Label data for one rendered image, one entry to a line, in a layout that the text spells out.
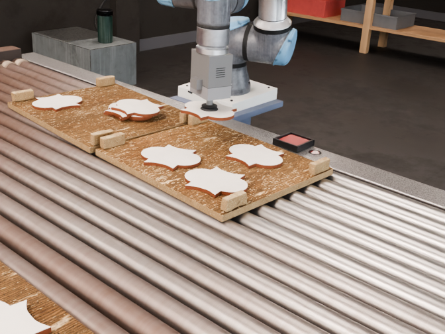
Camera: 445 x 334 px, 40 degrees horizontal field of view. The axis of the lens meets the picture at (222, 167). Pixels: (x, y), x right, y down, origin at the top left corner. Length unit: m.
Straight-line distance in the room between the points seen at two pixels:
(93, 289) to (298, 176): 0.55
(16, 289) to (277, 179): 0.60
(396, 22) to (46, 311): 6.37
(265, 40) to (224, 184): 0.74
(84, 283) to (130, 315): 0.11
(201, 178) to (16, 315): 0.52
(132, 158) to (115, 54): 3.77
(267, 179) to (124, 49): 3.95
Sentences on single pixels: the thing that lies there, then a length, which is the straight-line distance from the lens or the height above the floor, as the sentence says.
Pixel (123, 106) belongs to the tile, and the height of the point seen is 0.96.
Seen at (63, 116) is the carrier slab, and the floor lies 0.94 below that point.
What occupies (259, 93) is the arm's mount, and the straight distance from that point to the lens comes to 1.98.
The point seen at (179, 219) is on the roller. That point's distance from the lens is 1.14.
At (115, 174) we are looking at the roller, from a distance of 1.33.
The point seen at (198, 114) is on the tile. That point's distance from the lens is 1.42.
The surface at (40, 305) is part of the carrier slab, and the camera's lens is 0.90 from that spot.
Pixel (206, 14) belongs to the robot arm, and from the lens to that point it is 1.37.
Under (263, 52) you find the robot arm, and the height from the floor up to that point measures 1.05.
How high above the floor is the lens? 1.46
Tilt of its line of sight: 23 degrees down
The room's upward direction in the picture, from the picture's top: 3 degrees clockwise
